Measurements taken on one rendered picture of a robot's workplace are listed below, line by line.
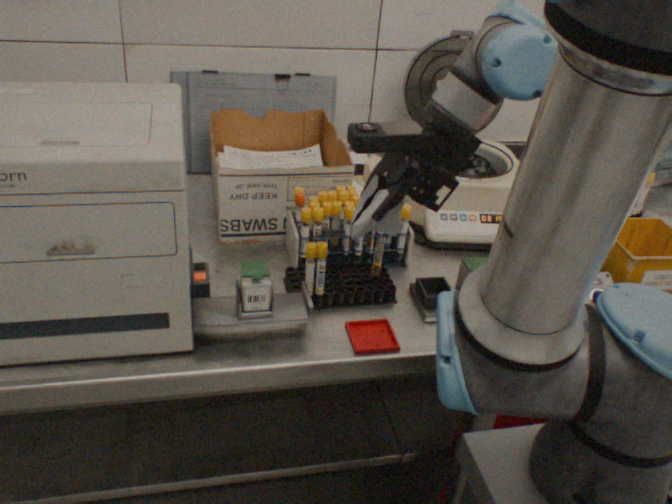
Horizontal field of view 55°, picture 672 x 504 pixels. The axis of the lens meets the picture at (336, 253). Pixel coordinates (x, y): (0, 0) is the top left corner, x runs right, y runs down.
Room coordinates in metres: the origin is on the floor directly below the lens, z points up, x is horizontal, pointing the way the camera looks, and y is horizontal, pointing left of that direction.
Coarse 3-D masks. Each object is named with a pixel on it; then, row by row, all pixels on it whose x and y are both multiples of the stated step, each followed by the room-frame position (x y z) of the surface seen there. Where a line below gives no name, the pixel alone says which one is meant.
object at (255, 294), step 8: (240, 272) 0.76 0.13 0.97; (240, 280) 0.76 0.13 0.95; (248, 280) 0.73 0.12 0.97; (256, 280) 0.74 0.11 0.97; (264, 280) 0.74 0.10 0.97; (240, 288) 0.76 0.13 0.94; (248, 288) 0.73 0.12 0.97; (256, 288) 0.73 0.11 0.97; (264, 288) 0.73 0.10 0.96; (248, 296) 0.72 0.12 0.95; (256, 296) 0.73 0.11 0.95; (264, 296) 0.73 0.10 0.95; (248, 304) 0.72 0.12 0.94; (256, 304) 0.73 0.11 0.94; (264, 304) 0.73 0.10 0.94; (248, 312) 0.73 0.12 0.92; (256, 312) 0.73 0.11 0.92
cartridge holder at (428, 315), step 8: (416, 280) 0.87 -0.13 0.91; (424, 280) 0.87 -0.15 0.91; (432, 280) 0.88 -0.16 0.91; (440, 280) 0.88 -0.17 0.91; (416, 288) 0.86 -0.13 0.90; (424, 288) 0.87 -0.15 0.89; (432, 288) 0.88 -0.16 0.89; (440, 288) 0.88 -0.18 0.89; (448, 288) 0.85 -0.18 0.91; (416, 296) 0.85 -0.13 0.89; (424, 296) 0.83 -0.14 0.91; (432, 296) 0.82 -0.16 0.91; (424, 304) 0.82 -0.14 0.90; (432, 304) 0.82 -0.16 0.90; (424, 312) 0.81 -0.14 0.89; (432, 312) 0.81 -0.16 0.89; (424, 320) 0.81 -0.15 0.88; (432, 320) 0.81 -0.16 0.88
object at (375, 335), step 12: (348, 324) 0.77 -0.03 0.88; (360, 324) 0.78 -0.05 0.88; (372, 324) 0.78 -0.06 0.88; (384, 324) 0.79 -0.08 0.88; (360, 336) 0.75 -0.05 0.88; (372, 336) 0.76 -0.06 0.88; (384, 336) 0.76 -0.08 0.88; (360, 348) 0.72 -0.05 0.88; (372, 348) 0.72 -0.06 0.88; (384, 348) 0.72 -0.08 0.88; (396, 348) 0.73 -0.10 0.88
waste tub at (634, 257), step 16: (640, 224) 1.03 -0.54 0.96; (656, 224) 1.04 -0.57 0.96; (624, 240) 1.03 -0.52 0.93; (640, 240) 1.04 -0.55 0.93; (656, 240) 1.03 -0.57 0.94; (608, 256) 0.95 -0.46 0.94; (624, 256) 0.91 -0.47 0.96; (640, 256) 0.90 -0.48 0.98; (656, 256) 0.90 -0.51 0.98; (608, 272) 0.93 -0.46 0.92; (624, 272) 0.90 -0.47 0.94; (640, 272) 0.90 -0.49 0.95; (656, 272) 0.90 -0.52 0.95
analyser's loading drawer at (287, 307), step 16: (272, 288) 0.76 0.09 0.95; (304, 288) 0.78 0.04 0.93; (208, 304) 0.75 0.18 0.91; (224, 304) 0.75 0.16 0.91; (240, 304) 0.72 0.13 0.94; (272, 304) 0.73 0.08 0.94; (288, 304) 0.76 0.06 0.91; (304, 304) 0.77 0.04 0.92; (208, 320) 0.71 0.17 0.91; (224, 320) 0.71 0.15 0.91; (240, 320) 0.72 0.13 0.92; (256, 320) 0.72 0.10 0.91; (272, 320) 0.72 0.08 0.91; (288, 320) 0.73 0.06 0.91; (304, 320) 0.73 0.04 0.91
